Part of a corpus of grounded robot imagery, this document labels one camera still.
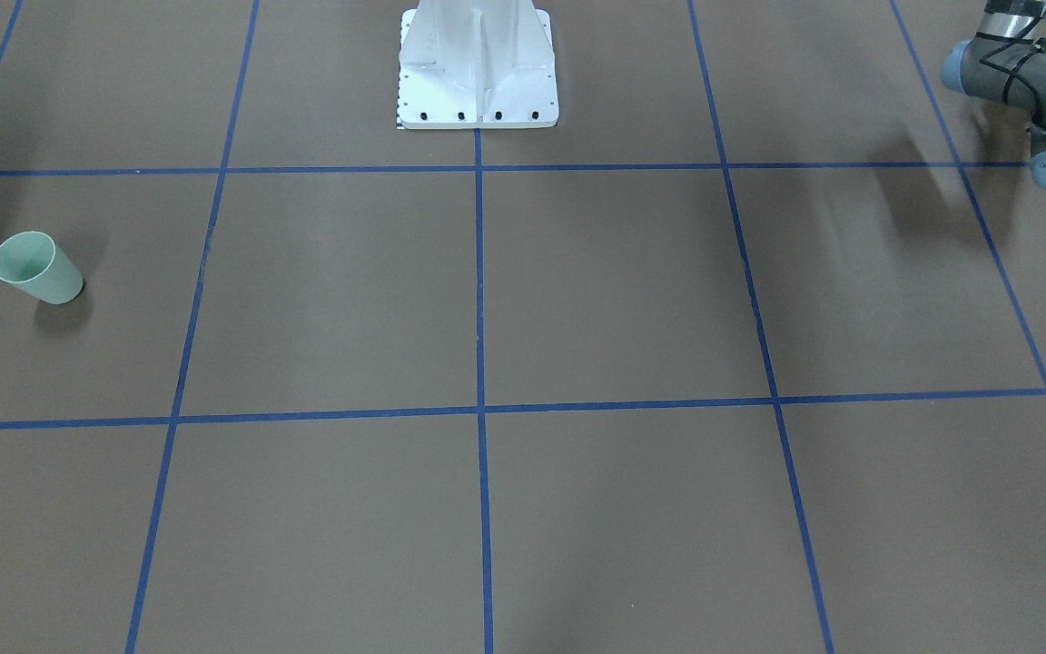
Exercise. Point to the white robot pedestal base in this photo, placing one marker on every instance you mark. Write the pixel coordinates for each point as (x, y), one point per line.
(467, 65)

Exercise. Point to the pale green plastic cup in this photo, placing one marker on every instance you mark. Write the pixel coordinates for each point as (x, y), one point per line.
(33, 263)

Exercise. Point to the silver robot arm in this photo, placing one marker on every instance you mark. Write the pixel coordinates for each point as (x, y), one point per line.
(1005, 62)

